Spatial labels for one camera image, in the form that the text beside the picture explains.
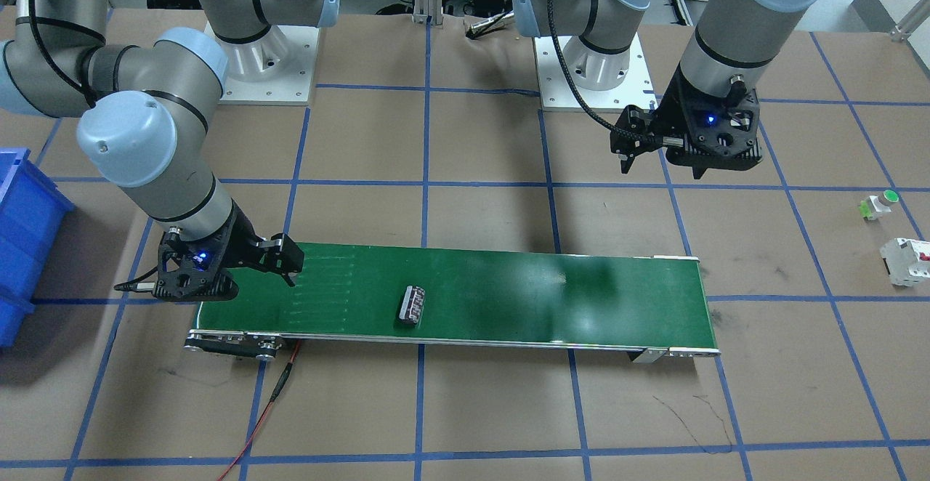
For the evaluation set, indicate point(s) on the green conveyor belt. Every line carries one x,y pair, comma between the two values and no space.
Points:
649,307

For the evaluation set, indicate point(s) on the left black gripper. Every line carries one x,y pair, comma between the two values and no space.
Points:
670,119

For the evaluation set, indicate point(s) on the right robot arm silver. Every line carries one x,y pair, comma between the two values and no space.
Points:
143,114

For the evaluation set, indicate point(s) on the blue plastic bin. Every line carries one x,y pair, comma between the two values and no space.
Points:
31,212

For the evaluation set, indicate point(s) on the green push button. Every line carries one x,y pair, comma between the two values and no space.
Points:
879,205

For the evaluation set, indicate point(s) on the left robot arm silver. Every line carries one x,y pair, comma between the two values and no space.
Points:
731,37

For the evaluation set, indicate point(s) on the black capacitor component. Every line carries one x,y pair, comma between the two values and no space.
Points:
411,305

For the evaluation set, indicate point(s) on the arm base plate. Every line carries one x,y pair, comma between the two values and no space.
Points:
277,69
632,81

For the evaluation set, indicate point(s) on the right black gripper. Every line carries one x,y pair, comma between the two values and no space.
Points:
237,243

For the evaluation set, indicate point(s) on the white circuit breaker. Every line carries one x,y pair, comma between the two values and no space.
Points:
907,261

